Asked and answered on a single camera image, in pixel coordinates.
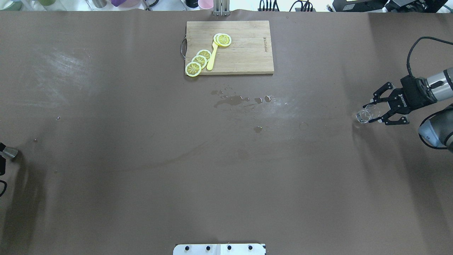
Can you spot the lemon slice far end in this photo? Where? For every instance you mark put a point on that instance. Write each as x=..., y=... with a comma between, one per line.
x=193, y=69

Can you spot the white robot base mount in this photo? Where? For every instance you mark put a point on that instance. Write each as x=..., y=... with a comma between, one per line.
x=220, y=249

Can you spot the pink cup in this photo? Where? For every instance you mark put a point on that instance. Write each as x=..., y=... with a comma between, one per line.
x=206, y=4

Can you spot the lemon slice under knife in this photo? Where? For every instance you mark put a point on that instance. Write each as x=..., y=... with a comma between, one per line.
x=215, y=39

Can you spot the bamboo cutting board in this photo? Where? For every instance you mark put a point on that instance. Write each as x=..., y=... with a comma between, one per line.
x=249, y=53

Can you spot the aluminium frame post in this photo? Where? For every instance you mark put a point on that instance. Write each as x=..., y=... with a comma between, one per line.
x=221, y=8

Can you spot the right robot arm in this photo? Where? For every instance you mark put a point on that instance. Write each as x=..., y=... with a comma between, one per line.
x=435, y=130

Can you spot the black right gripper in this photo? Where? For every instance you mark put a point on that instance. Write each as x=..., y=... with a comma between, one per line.
x=412, y=94

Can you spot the steel jigger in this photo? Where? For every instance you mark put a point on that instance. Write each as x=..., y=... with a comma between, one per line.
x=9, y=153

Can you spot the clear glass measuring cup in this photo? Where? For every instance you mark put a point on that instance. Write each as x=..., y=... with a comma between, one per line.
x=369, y=112

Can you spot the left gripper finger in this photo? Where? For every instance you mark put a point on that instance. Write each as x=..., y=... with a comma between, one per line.
x=2, y=160

